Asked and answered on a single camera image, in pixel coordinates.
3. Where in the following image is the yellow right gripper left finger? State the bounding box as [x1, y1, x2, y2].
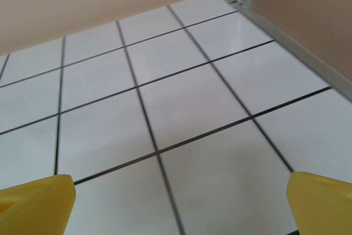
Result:
[0, 173, 77, 235]

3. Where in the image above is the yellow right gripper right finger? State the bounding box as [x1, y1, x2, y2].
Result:
[285, 171, 352, 235]

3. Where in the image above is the aluminium side rail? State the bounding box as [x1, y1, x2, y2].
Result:
[236, 5, 352, 92]

